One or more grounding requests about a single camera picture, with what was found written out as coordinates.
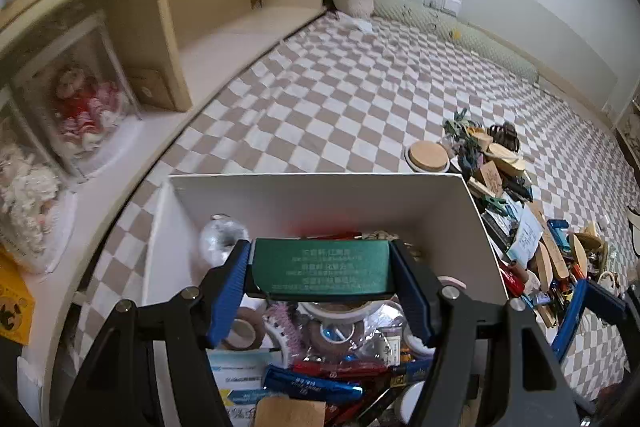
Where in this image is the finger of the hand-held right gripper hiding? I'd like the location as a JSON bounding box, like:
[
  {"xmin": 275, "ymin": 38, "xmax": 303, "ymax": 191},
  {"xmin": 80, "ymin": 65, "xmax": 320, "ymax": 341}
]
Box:
[
  {"xmin": 551, "ymin": 280, "xmax": 592, "ymax": 356},
  {"xmin": 587, "ymin": 283, "xmax": 640, "ymax": 326}
]

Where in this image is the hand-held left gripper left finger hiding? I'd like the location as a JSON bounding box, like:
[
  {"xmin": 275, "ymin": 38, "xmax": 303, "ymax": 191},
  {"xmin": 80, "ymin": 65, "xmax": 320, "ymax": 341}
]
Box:
[{"xmin": 60, "ymin": 239, "xmax": 252, "ymax": 427}]

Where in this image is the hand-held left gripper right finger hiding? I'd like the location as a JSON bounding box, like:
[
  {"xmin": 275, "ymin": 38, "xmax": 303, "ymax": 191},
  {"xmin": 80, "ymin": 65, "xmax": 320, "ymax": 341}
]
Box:
[{"xmin": 390, "ymin": 239, "xmax": 581, "ymax": 427}]

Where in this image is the green card box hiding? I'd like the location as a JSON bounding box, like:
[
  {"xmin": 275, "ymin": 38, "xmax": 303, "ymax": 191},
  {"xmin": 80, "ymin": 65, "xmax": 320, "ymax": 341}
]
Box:
[{"xmin": 250, "ymin": 238, "xmax": 394, "ymax": 301}]

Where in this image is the pile of assorted small things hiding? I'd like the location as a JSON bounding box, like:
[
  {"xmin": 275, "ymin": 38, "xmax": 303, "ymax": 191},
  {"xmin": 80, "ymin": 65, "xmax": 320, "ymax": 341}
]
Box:
[{"xmin": 442, "ymin": 109, "xmax": 631, "ymax": 358}]

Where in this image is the white cardboard storage box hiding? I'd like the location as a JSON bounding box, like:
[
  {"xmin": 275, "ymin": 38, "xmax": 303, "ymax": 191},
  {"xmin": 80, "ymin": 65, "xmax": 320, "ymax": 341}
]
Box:
[{"xmin": 141, "ymin": 173, "xmax": 510, "ymax": 427}]

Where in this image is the brown tape roll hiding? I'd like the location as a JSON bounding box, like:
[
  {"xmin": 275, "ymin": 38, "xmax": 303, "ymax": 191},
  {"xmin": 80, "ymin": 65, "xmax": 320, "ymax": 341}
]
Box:
[{"xmin": 222, "ymin": 307, "xmax": 267, "ymax": 351}]

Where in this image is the clear plastic bag roll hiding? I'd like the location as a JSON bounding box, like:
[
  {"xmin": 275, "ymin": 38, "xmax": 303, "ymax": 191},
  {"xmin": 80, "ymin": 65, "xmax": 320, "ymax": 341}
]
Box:
[{"xmin": 200, "ymin": 214, "xmax": 247, "ymax": 266}]

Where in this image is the dark blue gold box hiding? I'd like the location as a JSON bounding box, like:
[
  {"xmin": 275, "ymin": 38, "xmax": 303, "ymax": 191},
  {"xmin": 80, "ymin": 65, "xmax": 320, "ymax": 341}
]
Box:
[{"xmin": 390, "ymin": 361, "xmax": 432, "ymax": 388}]

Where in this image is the white blue mask packet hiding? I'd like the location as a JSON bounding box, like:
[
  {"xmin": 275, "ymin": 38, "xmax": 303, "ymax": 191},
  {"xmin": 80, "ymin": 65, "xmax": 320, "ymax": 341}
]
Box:
[{"xmin": 210, "ymin": 349, "xmax": 271, "ymax": 427}]

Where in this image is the round white puck light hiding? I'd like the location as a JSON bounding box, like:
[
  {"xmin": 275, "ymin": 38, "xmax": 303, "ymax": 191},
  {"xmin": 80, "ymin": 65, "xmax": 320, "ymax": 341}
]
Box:
[{"xmin": 397, "ymin": 382, "xmax": 432, "ymax": 427}]

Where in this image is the blue pen box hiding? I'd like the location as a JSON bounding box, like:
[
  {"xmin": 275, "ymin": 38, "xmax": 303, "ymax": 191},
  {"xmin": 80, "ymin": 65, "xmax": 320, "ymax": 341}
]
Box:
[{"xmin": 262, "ymin": 364, "xmax": 364, "ymax": 403}]

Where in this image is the wooden flat block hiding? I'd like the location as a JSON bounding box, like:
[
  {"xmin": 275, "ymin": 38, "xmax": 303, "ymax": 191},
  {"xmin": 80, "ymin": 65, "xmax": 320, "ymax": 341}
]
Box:
[{"xmin": 255, "ymin": 397, "xmax": 327, "ymax": 427}]

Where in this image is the glass jar with cork lid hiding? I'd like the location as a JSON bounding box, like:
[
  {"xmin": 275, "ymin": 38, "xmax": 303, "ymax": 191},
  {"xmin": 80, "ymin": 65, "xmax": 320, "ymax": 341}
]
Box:
[{"xmin": 404, "ymin": 139, "xmax": 452, "ymax": 172}]

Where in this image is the wooden side shelf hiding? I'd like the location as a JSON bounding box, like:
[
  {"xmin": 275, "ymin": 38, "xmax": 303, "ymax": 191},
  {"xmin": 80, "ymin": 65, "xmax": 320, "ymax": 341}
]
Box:
[{"xmin": 615, "ymin": 92, "xmax": 640, "ymax": 148}]

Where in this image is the checkered bed blanket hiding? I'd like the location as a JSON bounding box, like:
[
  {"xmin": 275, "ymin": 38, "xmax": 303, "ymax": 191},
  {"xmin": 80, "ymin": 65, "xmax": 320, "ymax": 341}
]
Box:
[{"xmin": 77, "ymin": 12, "xmax": 636, "ymax": 408}]

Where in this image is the yellow cardboard box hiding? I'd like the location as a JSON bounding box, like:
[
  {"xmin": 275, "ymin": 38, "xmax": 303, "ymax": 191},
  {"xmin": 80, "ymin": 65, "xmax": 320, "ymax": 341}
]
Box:
[{"xmin": 0, "ymin": 247, "xmax": 36, "ymax": 345}]

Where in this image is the small brown cardboard box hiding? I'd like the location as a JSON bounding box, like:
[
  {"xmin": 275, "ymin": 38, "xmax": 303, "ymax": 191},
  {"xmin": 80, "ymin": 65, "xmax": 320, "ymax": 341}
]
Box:
[{"xmin": 127, "ymin": 68, "xmax": 176, "ymax": 112}]

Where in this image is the white-dressed doll in clear case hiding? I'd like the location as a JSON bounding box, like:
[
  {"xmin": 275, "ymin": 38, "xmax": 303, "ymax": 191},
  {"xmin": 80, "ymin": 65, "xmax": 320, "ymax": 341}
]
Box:
[{"xmin": 0, "ymin": 87, "xmax": 78, "ymax": 275}]

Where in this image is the red-dressed doll in clear case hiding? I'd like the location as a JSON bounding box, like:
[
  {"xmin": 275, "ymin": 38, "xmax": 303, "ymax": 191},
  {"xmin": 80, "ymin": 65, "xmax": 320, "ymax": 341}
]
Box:
[{"xmin": 10, "ymin": 12, "xmax": 143, "ymax": 180}]

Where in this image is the long green bolster pillow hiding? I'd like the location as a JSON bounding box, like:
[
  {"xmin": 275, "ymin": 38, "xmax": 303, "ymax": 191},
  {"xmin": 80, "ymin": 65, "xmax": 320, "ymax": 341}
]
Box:
[{"xmin": 372, "ymin": 0, "xmax": 538, "ymax": 82}]

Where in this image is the white wall socket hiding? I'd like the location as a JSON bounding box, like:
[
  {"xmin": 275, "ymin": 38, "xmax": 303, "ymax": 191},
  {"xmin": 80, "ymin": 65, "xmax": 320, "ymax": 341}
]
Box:
[{"xmin": 424, "ymin": 0, "xmax": 461, "ymax": 15}]

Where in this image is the white wall panel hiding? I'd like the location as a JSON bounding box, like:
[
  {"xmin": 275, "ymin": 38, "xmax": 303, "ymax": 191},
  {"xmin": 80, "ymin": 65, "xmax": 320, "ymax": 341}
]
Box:
[{"xmin": 460, "ymin": 0, "xmax": 618, "ymax": 120}]

